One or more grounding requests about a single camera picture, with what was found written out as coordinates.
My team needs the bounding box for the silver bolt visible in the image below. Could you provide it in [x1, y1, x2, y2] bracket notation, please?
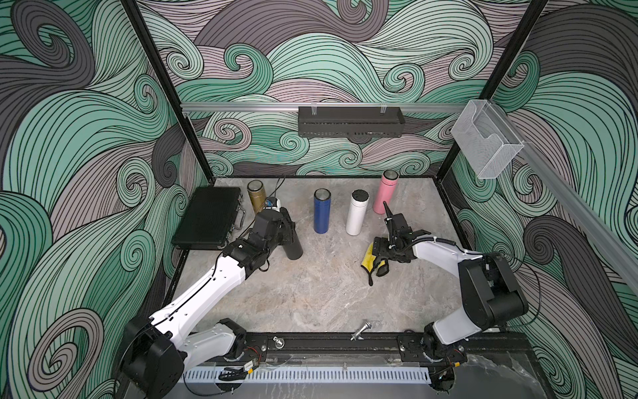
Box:
[351, 322, 372, 342]

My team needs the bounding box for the gold thermos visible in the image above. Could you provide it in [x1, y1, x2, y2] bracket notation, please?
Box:
[247, 180, 267, 214]

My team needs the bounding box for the white slotted cable duct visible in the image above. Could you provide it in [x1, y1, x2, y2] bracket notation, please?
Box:
[185, 366, 431, 385]

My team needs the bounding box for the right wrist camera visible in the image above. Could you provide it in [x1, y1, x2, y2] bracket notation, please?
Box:
[383, 201, 394, 226]

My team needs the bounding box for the clear plastic wall holder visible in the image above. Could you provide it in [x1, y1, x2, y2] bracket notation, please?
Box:
[451, 100, 524, 180]

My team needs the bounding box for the blue thermos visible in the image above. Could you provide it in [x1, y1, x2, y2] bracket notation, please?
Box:
[313, 188, 332, 234]

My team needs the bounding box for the black wall shelf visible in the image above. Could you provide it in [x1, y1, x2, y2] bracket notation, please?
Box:
[297, 106, 405, 143]

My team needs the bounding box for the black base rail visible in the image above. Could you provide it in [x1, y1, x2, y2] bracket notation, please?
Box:
[224, 330, 531, 366]

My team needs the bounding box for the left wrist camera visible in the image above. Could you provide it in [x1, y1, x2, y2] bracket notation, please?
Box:
[264, 196, 282, 211]

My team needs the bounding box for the yellow cleaning cloth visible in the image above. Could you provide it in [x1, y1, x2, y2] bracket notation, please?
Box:
[361, 244, 390, 287]

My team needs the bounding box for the pink thermos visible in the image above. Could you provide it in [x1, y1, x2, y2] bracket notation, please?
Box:
[373, 170, 399, 214]

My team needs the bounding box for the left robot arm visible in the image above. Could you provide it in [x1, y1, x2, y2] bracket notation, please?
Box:
[117, 207, 303, 398]

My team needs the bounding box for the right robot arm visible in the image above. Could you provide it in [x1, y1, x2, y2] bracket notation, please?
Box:
[370, 211, 528, 360]

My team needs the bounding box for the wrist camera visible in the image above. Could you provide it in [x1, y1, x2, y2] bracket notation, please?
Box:
[264, 196, 282, 211]
[383, 201, 394, 226]

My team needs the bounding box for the aluminium wall rail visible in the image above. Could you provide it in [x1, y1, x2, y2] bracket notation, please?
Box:
[180, 101, 467, 116]

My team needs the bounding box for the white thermos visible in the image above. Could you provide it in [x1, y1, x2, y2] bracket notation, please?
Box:
[346, 189, 370, 236]

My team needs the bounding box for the black thermos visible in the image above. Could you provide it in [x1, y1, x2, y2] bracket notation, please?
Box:
[280, 207, 303, 260]

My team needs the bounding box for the black case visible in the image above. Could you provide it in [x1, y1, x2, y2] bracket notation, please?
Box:
[171, 186, 246, 250]

